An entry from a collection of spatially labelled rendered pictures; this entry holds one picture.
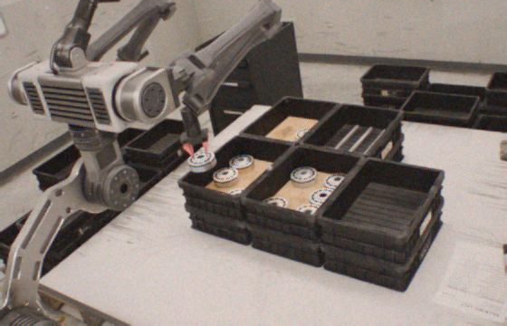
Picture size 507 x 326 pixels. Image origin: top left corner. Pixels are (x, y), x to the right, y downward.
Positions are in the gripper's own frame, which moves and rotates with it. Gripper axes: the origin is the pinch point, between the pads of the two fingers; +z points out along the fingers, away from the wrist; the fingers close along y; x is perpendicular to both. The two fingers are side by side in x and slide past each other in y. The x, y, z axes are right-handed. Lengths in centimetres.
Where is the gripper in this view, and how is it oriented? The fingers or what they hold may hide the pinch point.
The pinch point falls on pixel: (200, 155)
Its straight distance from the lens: 200.6
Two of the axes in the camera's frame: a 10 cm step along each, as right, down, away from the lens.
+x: 0.4, 4.7, -8.8
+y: -9.8, 1.9, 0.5
